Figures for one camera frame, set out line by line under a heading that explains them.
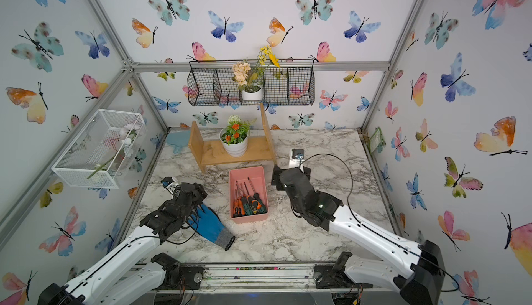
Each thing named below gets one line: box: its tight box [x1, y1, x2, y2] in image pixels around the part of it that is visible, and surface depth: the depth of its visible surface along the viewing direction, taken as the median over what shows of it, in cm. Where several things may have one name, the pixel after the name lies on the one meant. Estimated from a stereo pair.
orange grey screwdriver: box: [243, 181, 262, 215], surface depth 89 cm
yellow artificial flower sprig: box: [256, 45, 281, 72], surface depth 86 cm
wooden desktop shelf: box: [188, 103, 277, 173], surface depth 103 cm
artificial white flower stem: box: [87, 123, 142, 180], surface depth 74 cm
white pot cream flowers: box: [232, 61, 264, 102], surface depth 89 cm
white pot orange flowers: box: [218, 114, 257, 159], surface depth 93 cm
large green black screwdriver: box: [240, 181, 253, 216], surface depth 88 cm
